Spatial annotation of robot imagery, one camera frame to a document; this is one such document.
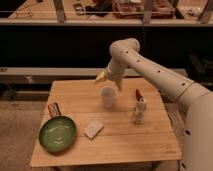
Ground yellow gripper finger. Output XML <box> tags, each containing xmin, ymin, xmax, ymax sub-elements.
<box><xmin>95</xmin><ymin>71</ymin><xmax>107</xmax><ymax>84</ymax></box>

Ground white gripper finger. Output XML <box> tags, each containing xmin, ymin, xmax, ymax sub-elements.
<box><xmin>115</xmin><ymin>80</ymin><xmax>122</xmax><ymax>91</ymax></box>

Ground green ceramic bowl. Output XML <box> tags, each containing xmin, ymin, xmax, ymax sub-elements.
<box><xmin>39</xmin><ymin>116</ymin><xmax>77</xmax><ymax>153</ymax></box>

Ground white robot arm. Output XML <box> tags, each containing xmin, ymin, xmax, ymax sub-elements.
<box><xmin>96</xmin><ymin>38</ymin><xmax>213</xmax><ymax>171</ymax></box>

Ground white rooster figurine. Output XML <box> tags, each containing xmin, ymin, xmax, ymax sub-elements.
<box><xmin>132</xmin><ymin>90</ymin><xmax>147</xmax><ymax>124</ymax></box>

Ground wooden table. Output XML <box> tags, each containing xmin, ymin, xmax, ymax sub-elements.
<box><xmin>31</xmin><ymin>78</ymin><xmax>181</xmax><ymax>167</ymax></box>

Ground white sponge block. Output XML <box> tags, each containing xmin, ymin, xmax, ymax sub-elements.
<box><xmin>84</xmin><ymin>120</ymin><xmax>104</xmax><ymax>139</ymax></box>

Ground brown snack bar package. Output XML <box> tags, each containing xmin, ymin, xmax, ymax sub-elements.
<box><xmin>48</xmin><ymin>102</ymin><xmax>61</xmax><ymax>118</ymax></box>

